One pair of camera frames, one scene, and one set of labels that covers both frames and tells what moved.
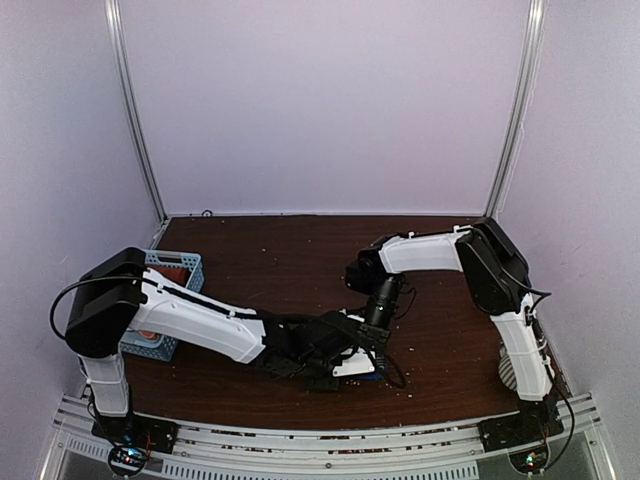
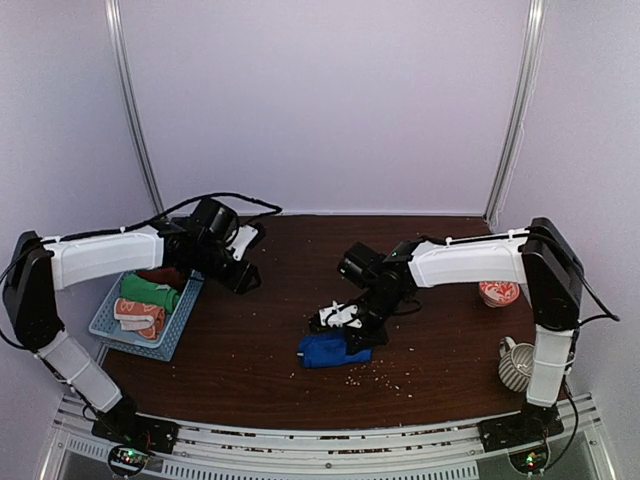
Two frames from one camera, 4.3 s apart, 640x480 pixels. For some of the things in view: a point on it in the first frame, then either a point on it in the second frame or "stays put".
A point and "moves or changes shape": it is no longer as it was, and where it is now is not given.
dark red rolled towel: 176,274 stays put
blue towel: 375,376 moves or changes shape
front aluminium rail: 325,450 stays put
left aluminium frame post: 116,50 stays put
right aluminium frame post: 532,45 stays put
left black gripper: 322,385 → 239,281
